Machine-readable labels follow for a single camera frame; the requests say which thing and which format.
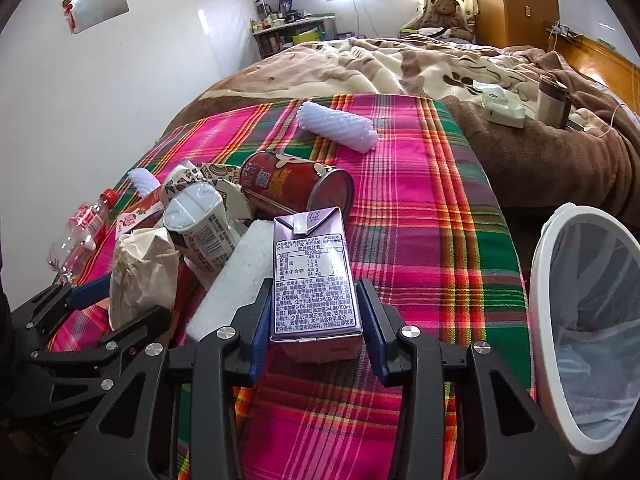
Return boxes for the white foam block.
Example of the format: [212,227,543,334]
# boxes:
[186,220,273,341]

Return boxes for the red cylindrical can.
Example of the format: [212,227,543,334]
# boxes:
[240,151,355,218]

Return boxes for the cluttered shelf desk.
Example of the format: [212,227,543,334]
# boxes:
[250,11,337,58]

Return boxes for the small white foam net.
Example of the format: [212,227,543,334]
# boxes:
[127,168,160,198]

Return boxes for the small red white box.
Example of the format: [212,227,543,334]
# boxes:
[115,192,164,240]

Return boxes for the wooden headboard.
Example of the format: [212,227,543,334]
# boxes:
[549,36,639,114]

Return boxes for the white trash bin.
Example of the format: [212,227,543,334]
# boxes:
[528,203,639,456]

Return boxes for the patterned snack wrapper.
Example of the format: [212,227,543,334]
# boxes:
[160,159,254,221]

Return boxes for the wooden wardrobe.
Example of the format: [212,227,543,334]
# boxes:
[475,0,560,49]

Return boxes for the large white foam net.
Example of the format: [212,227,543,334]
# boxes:
[296,102,378,154]

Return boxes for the brown paper bag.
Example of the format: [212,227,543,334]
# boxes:
[108,228,180,330]

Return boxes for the plaid pink green cloth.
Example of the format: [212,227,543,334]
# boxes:
[48,92,533,480]

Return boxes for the brown thermos cup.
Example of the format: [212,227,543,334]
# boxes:
[536,76,570,129]

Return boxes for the brown teddy bear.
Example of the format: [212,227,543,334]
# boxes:
[423,0,473,41]

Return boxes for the brown beige blanket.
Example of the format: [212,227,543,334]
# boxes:
[166,34,639,226]

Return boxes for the purple drink carton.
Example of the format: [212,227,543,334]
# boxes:
[270,206,363,364]

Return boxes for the silver wall poster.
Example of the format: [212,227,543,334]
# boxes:
[62,0,129,34]

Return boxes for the clear plastic bottle red cap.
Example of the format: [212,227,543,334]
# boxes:
[48,188,118,284]

